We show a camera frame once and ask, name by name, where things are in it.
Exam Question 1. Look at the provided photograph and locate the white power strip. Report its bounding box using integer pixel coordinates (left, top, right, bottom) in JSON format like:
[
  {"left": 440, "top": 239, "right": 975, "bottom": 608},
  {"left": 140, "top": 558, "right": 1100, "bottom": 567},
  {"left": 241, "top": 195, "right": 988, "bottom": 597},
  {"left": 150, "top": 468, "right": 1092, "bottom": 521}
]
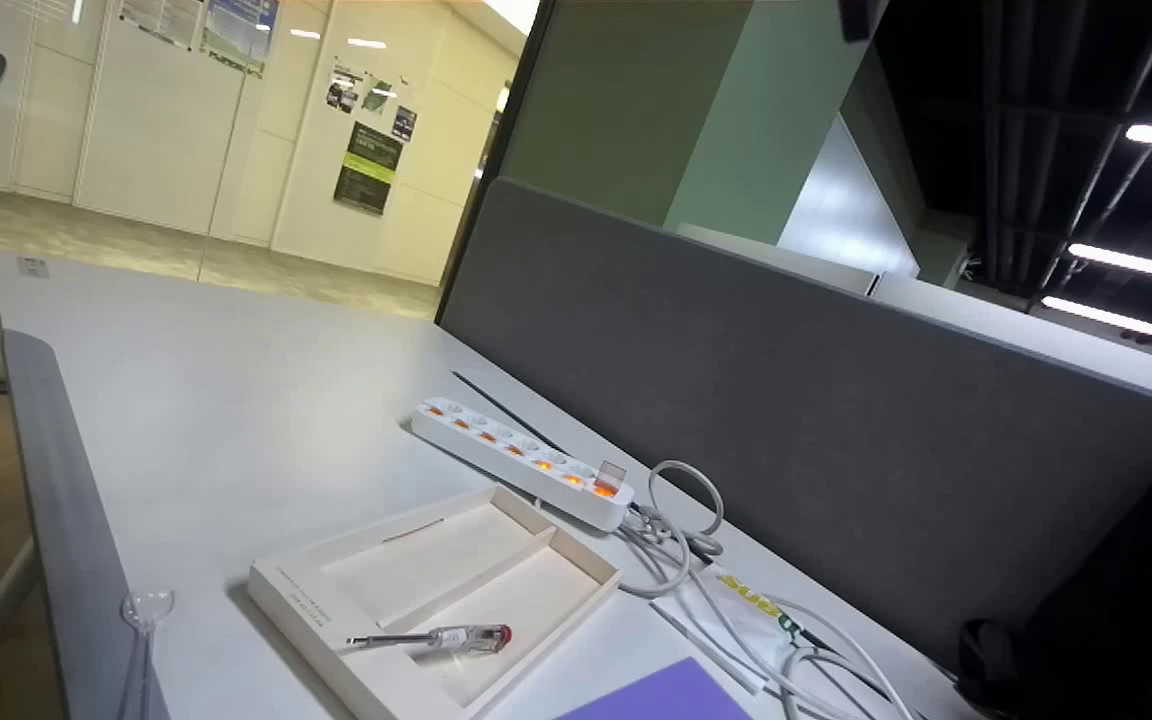
[{"left": 407, "top": 395, "right": 631, "bottom": 534}]

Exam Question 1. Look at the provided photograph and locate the clear-handled screwdriver red cap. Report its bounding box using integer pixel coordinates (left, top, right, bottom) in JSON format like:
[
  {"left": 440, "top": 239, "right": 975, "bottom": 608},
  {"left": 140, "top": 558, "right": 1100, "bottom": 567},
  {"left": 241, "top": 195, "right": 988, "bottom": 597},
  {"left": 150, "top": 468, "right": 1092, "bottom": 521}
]
[{"left": 348, "top": 623, "right": 513, "bottom": 659}]

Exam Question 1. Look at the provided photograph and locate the white compartment tray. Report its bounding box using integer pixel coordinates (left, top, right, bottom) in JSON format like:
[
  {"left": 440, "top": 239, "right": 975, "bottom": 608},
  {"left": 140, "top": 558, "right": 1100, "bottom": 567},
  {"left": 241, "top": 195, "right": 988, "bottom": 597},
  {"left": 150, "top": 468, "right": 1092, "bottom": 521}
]
[{"left": 248, "top": 488, "right": 619, "bottom": 720}]

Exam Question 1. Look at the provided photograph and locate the clear plastic suction cup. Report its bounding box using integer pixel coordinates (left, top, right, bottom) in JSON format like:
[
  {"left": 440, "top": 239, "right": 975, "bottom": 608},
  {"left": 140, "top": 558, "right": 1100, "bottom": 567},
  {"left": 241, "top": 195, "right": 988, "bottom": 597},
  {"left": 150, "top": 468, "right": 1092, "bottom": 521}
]
[{"left": 119, "top": 587, "right": 176, "bottom": 634}]

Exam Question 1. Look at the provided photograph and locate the white tangled cable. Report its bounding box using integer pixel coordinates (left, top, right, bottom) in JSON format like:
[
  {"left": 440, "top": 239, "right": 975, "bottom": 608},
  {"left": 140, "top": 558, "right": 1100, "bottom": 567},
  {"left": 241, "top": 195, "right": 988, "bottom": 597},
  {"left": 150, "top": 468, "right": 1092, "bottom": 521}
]
[{"left": 609, "top": 455, "right": 930, "bottom": 720}]

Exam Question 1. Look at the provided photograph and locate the purple paper sheet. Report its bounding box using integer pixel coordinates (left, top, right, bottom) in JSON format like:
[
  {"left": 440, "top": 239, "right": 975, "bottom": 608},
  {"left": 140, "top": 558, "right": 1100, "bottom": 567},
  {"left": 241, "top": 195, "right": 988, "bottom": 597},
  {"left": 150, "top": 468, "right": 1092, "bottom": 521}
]
[{"left": 562, "top": 659, "right": 748, "bottom": 720}]

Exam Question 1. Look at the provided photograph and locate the green black wall poster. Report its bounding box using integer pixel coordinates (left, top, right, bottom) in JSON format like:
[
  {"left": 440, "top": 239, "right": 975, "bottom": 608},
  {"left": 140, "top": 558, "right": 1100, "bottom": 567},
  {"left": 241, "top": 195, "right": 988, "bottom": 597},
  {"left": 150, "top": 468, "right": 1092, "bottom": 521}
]
[{"left": 333, "top": 124, "right": 403, "bottom": 216}]

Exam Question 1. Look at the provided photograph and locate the grey desk partition panel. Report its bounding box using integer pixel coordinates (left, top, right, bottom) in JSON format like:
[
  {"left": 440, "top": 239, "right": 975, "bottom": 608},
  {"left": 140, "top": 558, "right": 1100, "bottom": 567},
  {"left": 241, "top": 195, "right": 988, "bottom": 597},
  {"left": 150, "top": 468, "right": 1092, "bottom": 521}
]
[{"left": 440, "top": 182, "right": 1152, "bottom": 655}]

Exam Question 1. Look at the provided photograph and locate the green pillar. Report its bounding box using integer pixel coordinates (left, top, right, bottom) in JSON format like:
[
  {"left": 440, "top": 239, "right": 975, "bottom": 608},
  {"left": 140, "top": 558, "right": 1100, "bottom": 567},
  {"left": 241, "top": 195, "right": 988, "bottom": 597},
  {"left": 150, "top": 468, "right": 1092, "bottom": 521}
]
[{"left": 502, "top": 0, "right": 892, "bottom": 243}]

